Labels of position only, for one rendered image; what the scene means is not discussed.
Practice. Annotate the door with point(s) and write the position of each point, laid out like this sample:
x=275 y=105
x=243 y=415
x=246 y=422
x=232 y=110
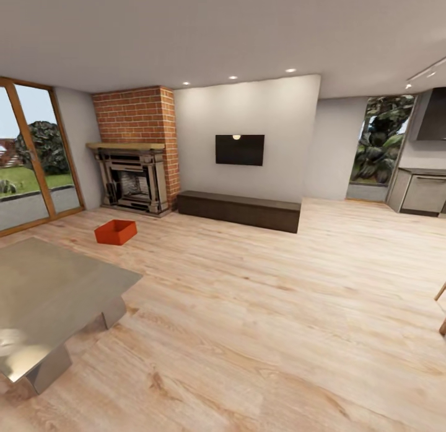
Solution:
x=37 y=179

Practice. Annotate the fixed window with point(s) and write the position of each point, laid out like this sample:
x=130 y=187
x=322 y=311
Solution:
x=382 y=137

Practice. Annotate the cabinet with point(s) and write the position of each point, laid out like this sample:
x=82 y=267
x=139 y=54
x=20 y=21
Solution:
x=430 y=120
x=265 y=213

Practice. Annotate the storage box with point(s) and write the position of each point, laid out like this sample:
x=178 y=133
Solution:
x=116 y=232

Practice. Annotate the wood fireplace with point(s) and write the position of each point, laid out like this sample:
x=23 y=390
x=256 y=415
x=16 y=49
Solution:
x=134 y=180

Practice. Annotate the coffee table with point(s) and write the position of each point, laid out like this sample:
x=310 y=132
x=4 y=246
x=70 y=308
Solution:
x=47 y=294

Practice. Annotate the wall mounted tv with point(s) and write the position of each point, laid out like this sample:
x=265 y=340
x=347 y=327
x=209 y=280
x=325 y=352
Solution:
x=240 y=150

